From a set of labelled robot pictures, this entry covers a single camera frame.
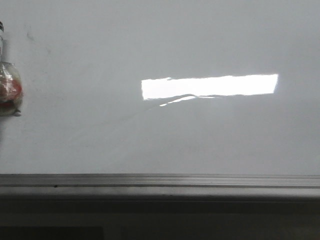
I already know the white whiteboard panel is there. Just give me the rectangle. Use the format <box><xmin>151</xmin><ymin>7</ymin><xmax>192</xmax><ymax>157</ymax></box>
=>
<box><xmin>0</xmin><ymin>0</ymin><xmax>320</xmax><ymax>175</ymax></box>

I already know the aluminium whiteboard tray rail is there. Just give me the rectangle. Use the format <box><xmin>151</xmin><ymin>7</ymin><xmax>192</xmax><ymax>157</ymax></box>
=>
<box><xmin>0</xmin><ymin>173</ymin><xmax>320</xmax><ymax>201</ymax></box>

